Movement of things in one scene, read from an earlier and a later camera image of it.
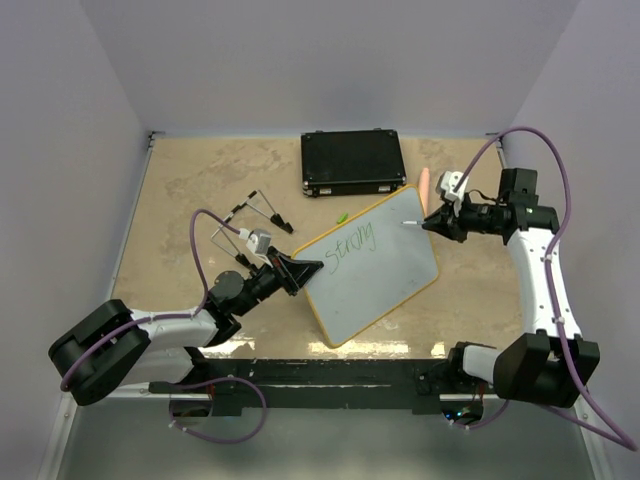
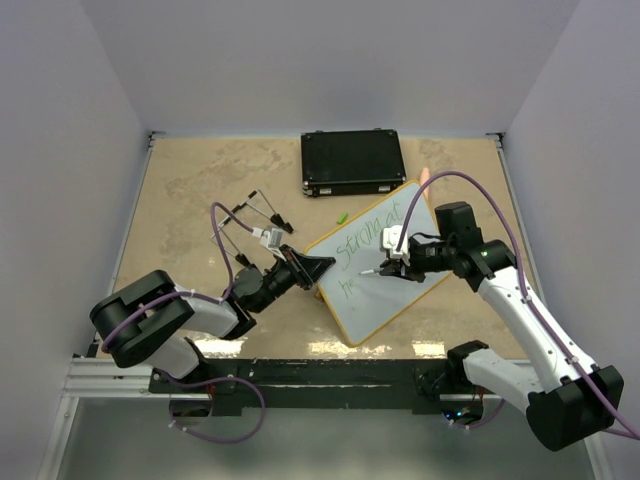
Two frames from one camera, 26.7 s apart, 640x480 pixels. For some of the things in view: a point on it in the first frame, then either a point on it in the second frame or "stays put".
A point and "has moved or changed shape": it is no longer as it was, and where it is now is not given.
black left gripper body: (264, 283) stays put
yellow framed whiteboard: (376, 260) has moved or changed shape
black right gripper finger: (456, 228) to (412, 274)
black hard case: (351, 161) stays put
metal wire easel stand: (257, 202) stays put
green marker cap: (343, 218) stays put
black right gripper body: (481, 217) to (429, 257)
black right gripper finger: (441, 218) to (390, 269)
